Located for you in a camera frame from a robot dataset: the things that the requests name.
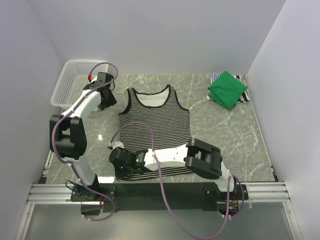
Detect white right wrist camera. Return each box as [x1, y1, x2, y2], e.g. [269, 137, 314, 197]
[107, 141, 124, 150]

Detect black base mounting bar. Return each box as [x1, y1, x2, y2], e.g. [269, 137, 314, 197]
[70, 182, 249, 216]

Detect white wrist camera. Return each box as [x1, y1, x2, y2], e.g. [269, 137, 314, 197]
[107, 141, 124, 150]
[87, 74, 98, 86]

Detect green tank top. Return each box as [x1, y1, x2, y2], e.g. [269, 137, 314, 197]
[207, 70, 249, 111]

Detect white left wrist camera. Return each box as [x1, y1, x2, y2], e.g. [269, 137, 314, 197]
[87, 74, 98, 86]

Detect black white striped folded top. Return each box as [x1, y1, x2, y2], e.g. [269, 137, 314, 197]
[234, 75, 250, 103]

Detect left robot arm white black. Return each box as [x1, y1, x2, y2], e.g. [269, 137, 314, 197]
[49, 72, 117, 201]

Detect striped clothes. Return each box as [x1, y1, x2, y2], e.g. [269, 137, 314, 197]
[115, 84, 195, 181]

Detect aluminium rail frame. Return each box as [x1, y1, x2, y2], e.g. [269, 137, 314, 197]
[26, 182, 291, 205]

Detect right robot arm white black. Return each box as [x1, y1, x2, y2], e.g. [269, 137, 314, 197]
[109, 138, 237, 202]

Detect white plastic laundry basket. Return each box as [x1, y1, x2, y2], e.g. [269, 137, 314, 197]
[50, 59, 116, 110]

